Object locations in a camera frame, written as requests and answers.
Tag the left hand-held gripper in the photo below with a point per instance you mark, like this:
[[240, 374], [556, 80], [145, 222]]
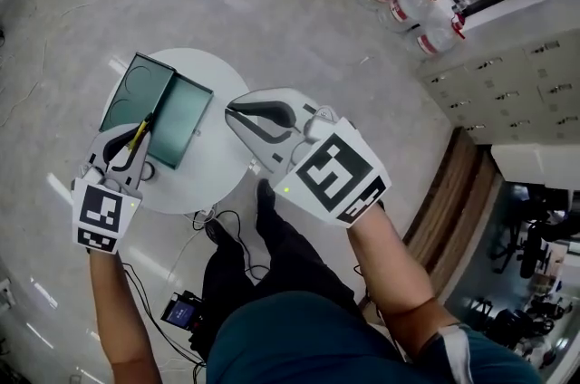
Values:
[[100, 210]]

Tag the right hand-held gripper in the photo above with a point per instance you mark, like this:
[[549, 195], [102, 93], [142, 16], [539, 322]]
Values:
[[337, 171]]

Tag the small yellow item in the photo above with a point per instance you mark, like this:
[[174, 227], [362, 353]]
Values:
[[141, 129]]

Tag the green metal box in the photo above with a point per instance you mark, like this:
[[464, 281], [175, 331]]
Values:
[[181, 119]]

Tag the person's left forearm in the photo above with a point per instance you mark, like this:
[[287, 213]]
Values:
[[120, 310]]

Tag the person's right forearm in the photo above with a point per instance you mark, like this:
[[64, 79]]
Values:
[[389, 278]]

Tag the person's black right shoe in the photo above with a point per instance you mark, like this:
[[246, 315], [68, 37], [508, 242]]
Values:
[[265, 194]]

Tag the person's black shoe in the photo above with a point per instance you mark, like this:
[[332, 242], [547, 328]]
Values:
[[218, 233], [265, 194]]

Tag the person's black left shoe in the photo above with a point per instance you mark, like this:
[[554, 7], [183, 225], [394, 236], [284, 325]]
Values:
[[218, 233]]

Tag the person's black trousers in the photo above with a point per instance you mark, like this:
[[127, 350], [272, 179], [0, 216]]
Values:
[[290, 255]]

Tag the black device with screen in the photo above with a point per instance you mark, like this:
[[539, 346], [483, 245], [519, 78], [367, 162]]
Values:
[[181, 312]]

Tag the brown wooden bench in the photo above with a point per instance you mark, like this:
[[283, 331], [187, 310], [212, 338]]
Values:
[[453, 210]]

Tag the person's teal shirt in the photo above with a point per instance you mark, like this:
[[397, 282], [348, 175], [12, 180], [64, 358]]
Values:
[[317, 341]]

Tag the grey locker cabinet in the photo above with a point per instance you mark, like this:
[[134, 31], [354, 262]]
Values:
[[507, 88]]

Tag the white arm sleeve band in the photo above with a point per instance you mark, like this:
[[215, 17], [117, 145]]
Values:
[[455, 350]]

